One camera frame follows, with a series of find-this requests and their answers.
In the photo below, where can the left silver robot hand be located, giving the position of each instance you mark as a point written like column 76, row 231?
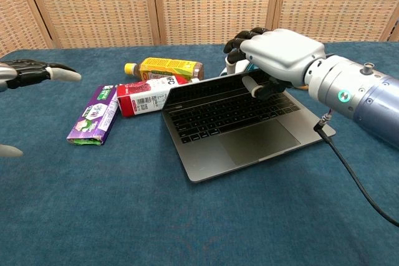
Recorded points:
column 28, row 73

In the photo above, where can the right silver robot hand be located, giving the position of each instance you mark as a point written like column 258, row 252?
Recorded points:
column 280, row 51

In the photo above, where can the silver laptop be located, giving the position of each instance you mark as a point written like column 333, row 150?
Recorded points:
column 249, row 141

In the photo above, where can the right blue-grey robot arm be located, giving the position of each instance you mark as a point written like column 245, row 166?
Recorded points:
column 358, row 91

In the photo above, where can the teal lint roller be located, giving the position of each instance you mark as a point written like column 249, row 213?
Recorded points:
column 238, row 67

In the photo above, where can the purple toothpaste box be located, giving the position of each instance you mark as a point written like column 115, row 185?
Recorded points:
column 93, row 116

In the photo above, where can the yellow tea bottle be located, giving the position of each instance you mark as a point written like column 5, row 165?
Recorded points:
column 168, row 66

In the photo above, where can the red juice bottle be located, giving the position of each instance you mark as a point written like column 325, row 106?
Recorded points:
column 140, row 94

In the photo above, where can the woven bamboo folding screen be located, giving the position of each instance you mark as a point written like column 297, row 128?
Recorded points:
column 124, row 4

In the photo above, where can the blue table cloth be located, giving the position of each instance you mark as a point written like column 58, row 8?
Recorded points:
column 124, row 210

